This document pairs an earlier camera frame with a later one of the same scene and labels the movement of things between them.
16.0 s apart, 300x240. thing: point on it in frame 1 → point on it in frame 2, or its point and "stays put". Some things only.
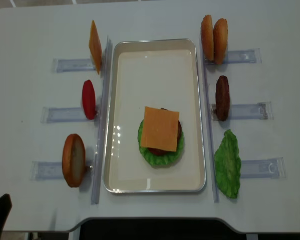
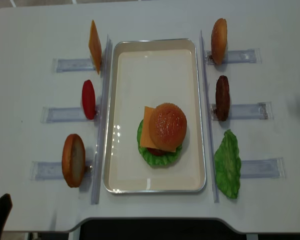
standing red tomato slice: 88,99 stays put
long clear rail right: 214,175 stays put
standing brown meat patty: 222,98 stays put
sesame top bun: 207,38 → 168,126
